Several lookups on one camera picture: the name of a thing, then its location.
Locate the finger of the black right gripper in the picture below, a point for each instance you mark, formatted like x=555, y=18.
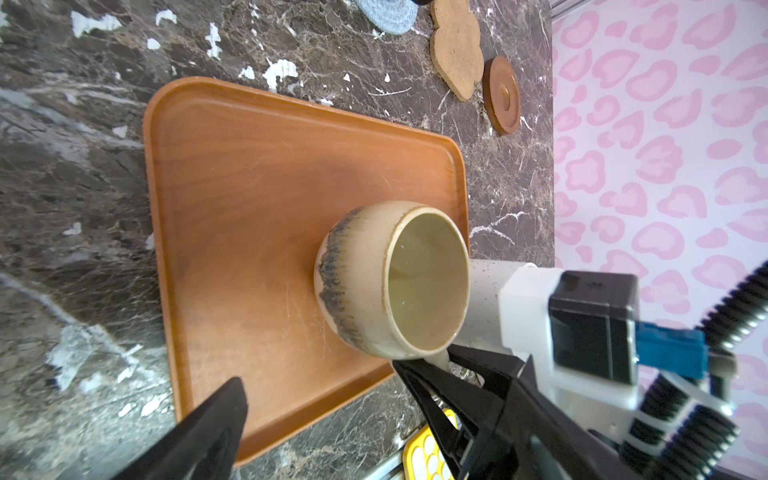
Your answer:
x=491, y=366
x=462, y=416

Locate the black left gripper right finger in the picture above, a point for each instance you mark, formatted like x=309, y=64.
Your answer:
x=546, y=443

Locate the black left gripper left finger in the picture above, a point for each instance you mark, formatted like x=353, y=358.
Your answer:
x=202, y=446

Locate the beige ceramic mug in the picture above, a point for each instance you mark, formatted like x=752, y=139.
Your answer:
x=392, y=280

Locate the brown wooden round coaster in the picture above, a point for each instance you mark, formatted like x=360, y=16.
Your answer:
x=501, y=95

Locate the cork flower shaped coaster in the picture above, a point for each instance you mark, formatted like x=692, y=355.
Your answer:
x=455, y=46

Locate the grey blue woven coaster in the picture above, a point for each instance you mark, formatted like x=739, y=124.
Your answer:
x=395, y=17

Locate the white speckled mug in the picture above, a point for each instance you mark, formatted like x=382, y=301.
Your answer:
x=482, y=326

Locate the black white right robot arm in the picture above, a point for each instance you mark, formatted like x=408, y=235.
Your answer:
x=705, y=428

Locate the yellow calculator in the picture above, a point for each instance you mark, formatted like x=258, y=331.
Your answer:
x=422, y=458

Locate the orange wooden tray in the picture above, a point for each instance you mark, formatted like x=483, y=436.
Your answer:
x=244, y=185

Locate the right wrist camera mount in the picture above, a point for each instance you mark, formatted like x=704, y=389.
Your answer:
x=583, y=333

